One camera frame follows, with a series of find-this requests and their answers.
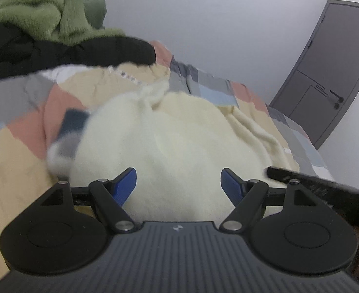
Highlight grey door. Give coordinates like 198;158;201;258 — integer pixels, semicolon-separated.
271;0;359;148

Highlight black puffer jacket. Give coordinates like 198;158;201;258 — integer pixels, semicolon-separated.
0;24;156;79

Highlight black door handle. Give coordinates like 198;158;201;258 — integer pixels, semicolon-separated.
329;90;344;110

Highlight green fleece jacket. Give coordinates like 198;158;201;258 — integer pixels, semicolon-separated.
0;0;124;46

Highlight cream striped fleece sweater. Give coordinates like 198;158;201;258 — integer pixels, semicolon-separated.
47;81;299;224

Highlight patchwork bed quilt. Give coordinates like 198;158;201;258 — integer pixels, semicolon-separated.
0;42;331;279

